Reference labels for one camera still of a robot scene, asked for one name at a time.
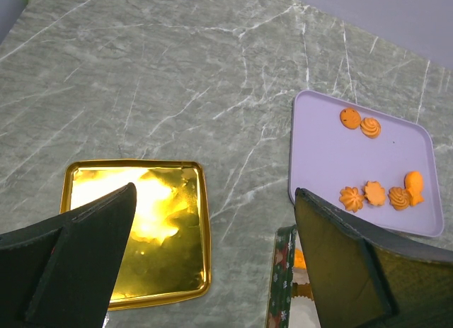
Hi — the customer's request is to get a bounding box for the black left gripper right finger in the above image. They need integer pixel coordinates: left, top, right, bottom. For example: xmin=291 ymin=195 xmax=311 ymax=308
xmin=294 ymin=188 xmax=452 ymax=327

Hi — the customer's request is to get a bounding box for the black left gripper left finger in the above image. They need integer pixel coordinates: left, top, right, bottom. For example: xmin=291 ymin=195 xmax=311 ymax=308
xmin=1 ymin=183 xmax=137 ymax=327

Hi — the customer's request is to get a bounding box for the orange maple leaf cookie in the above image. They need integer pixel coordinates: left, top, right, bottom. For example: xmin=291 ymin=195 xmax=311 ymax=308
xmin=363 ymin=181 xmax=386 ymax=206

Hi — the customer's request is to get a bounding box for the gold tin lid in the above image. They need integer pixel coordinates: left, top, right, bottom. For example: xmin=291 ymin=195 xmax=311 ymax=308
xmin=60 ymin=159 xmax=212 ymax=310

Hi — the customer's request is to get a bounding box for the orange fish cookie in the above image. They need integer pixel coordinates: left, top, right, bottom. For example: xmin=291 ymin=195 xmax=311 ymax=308
xmin=404 ymin=171 xmax=424 ymax=207
xmin=294 ymin=248 xmax=306 ymax=269

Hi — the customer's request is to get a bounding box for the white paper cup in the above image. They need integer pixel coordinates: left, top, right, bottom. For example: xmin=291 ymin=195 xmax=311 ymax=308
xmin=289 ymin=296 xmax=321 ymax=328
xmin=292 ymin=268 xmax=314 ymax=301

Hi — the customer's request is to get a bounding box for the orange flower cookie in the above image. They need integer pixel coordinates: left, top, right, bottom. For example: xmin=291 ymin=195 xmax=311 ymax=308
xmin=339 ymin=186 xmax=365 ymax=213

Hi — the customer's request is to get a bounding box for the orange swirl cookie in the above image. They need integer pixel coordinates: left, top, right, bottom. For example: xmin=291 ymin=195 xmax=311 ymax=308
xmin=360 ymin=118 xmax=382 ymax=139
xmin=388 ymin=187 xmax=410 ymax=211

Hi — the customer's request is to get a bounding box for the gold green cookie tin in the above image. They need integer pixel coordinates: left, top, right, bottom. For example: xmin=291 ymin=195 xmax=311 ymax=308
xmin=265 ymin=225 xmax=302 ymax=328

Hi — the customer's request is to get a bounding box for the lavender plastic tray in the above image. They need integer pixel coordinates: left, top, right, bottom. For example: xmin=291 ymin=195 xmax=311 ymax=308
xmin=289 ymin=91 xmax=444 ymax=237

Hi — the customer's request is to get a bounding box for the orange round chip cookie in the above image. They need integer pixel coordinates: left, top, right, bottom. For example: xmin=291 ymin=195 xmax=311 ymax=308
xmin=340 ymin=108 xmax=362 ymax=130

